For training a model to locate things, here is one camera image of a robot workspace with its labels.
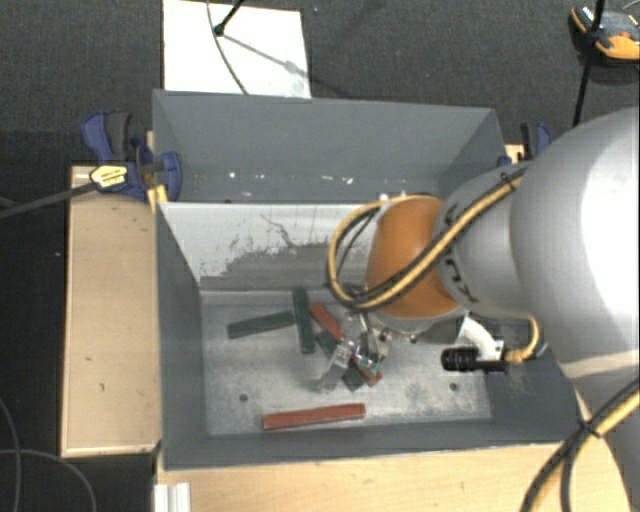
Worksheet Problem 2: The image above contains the dark green flat block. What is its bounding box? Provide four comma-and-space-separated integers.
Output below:
315, 331, 367, 393
226, 309, 297, 341
291, 285, 318, 356

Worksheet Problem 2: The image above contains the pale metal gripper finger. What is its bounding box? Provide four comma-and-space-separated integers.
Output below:
315, 342, 353, 393

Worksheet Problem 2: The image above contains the black cylinder on white bracket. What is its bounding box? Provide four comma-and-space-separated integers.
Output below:
440, 316, 509, 374

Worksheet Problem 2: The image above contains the grey metal bin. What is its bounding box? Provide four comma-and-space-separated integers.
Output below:
151, 88, 585, 470

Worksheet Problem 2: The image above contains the pale wood board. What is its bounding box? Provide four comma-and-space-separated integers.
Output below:
59, 164, 164, 459

